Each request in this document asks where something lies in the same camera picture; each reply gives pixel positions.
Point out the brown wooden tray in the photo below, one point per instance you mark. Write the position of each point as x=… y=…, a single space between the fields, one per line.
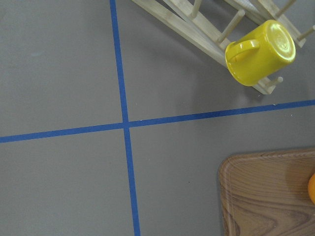
x=266 y=193

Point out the wooden dish rack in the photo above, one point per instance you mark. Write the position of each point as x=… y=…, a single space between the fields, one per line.
x=185 y=19

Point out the orange fruit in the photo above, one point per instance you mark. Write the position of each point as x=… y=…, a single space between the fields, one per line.
x=311 y=188

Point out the yellow mug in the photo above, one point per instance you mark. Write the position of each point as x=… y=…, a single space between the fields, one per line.
x=265 y=50

